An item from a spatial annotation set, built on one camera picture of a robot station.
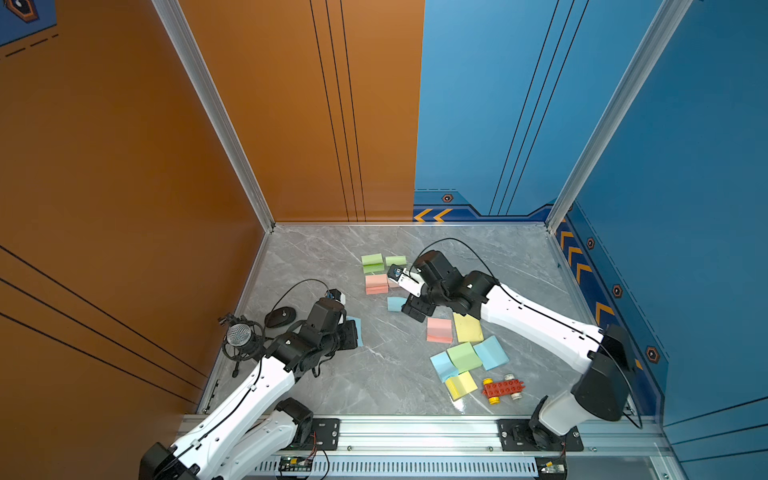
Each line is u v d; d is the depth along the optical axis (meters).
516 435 0.72
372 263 1.05
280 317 0.92
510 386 0.79
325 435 0.74
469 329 0.91
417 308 0.69
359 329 0.82
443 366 0.85
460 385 0.80
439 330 0.92
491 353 0.85
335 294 0.72
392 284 0.69
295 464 0.71
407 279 0.67
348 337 0.70
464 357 0.86
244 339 0.67
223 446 0.41
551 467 0.71
